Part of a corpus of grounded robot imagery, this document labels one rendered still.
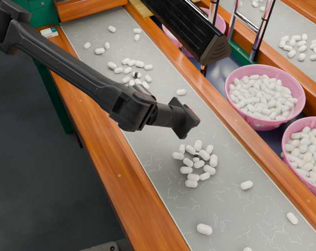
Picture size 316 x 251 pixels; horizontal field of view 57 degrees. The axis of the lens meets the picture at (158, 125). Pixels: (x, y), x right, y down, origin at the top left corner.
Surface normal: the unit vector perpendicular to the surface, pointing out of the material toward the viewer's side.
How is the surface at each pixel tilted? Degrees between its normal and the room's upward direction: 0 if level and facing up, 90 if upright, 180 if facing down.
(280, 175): 0
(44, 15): 90
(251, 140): 0
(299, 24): 0
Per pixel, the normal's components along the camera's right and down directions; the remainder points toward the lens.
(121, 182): 0.00, -0.60
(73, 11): 0.48, 0.70
